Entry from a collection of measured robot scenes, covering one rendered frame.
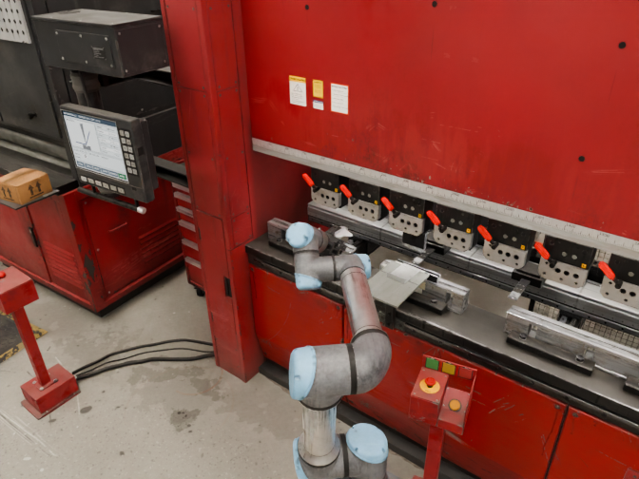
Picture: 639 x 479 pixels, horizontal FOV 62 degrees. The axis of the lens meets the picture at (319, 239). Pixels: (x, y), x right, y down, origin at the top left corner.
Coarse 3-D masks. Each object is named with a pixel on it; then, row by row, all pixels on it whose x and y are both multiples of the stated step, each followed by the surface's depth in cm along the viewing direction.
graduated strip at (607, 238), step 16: (256, 144) 246; (272, 144) 240; (320, 160) 225; (368, 176) 213; (384, 176) 208; (432, 192) 198; (448, 192) 194; (496, 208) 184; (512, 208) 181; (544, 224) 176; (560, 224) 173; (608, 240) 166; (624, 240) 163
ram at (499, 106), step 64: (256, 0) 211; (320, 0) 193; (384, 0) 178; (448, 0) 165; (512, 0) 154; (576, 0) 144; (256, 64) 225; (320, 64) 205; (384, 64) 188; (448, 64) 174; (512, 64) 162; (576, 64) 151; (256, 128) 242; (320, 128) 218; (384, 128) 199; (448, 128) 183; (512, 128) 170; (576, 128) 158; (512, 192) 179; (576, 192) 165
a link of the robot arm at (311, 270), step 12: (300, 252) 153; (312, 252) 153; (300, 264) 152; (312, 264) 152; (324, 264) 152; (300, 276) 151; (312, 276) 151; (324, 276) 152; (300, 288) 152; (312, 288) 152
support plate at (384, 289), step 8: (392, 264) 225; (400, 264) 225; (368, 280) 215; (376, 280) 215; (384, 280) 215; (392, 280) 214; (408, 280) 214; (416, 280) 214; (424, 280) 215; (376, 288) 210; (384, 288) 210; (392, 288) 210; (400, 288) 210; (408, 288) 210; (416, 288) 211; (376, 296) 206; (384, 296) 206; (392, 296) 206; (400, 296) 206; (408, 296) 206; (392, 304) 201
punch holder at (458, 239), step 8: (440, 208) 198; (448, 208) 196; (456, 208) 194; (440, 216) 200; (448, 216) 198; (456, 216) 195; (464, 216) 193; (472, 216) 192; (480, 216) 196; (448, 224) 199; (456, 224) 197; (464, 224) 195; (472, 224) 193; (480, 224) 200; (448, 232) 200; (456, 232) 198; (464, 232) 197; (472, 232) 194; (440, 240) 204; (448, 240) 202; (456, 240) 200; (464, 240) 199; (472, 240) 197; (456, 248) 201; (464, 248) 199; (472, 248) 201
